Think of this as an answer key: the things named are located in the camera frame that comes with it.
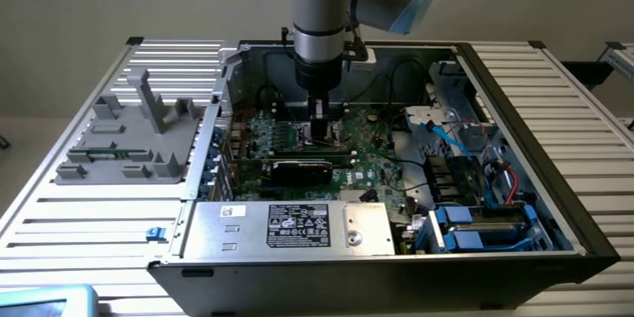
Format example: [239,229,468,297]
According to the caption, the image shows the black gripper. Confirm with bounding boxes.
[296,56,345,120]

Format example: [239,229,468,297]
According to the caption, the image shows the CPU socket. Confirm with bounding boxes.
[290,117,349,147]

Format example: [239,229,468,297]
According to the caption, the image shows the installed black RAM stick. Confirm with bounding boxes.
[274,147,360,159]

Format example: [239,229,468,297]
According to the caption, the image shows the black graphics card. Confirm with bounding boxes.
[270,160,336,187]

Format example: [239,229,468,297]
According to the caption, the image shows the green motherboard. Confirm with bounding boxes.
[225,104,416,223]

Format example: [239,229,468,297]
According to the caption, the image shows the metal drive cage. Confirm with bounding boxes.
[402,105,500,154]

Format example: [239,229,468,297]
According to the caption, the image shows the black fan shroud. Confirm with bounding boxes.
[421,154,486,207]

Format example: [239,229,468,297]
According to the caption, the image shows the grey parts rack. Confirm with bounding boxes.
[53,69,206,186]

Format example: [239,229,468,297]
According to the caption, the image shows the silver power supply unit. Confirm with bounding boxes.
[179,200,397,259]

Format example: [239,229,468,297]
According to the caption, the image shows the silver hard disk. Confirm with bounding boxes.
[458,220,528,236]

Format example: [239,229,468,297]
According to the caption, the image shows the blue disk bay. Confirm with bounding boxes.
[426,202,556,255]

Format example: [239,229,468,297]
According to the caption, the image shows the black open PC case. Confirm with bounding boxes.
[147,39,623,317]

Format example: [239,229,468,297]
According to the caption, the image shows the neighbouring slat table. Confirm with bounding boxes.
[601,41,634,80]

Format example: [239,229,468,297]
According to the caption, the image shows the light blue teach pendant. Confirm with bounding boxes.
[0,283,99,317]

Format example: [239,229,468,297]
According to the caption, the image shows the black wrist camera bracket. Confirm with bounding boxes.
[344,37,372,62]

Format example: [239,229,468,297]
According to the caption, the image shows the black looped wire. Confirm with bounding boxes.
[385,57,428,107]

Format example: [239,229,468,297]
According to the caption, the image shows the blue flat wire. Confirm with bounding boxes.
[418,119,497,209]

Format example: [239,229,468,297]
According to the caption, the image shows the red wire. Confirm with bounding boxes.
[484,159,521,203]

